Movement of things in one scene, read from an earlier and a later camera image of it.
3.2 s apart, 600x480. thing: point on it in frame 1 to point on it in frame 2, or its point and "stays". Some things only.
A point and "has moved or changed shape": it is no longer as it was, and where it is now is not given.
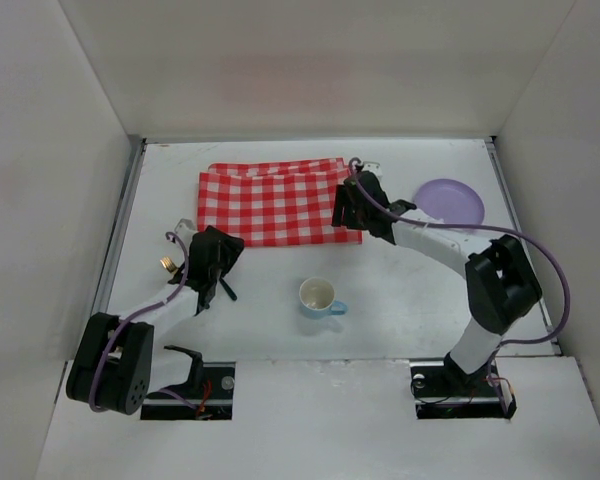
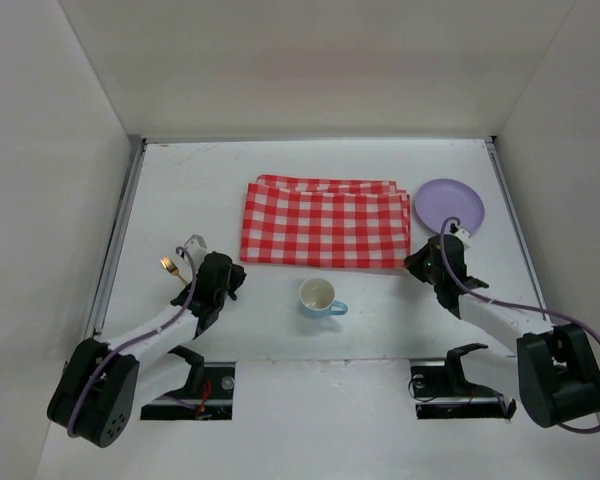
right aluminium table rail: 521,238 stays
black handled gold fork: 167,262 stays
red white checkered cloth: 274,203 has moved or changed shape
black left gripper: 212,279 to 231,276
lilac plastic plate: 449,200 stays
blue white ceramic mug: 316,299 stays
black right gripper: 345,208 to 419,260
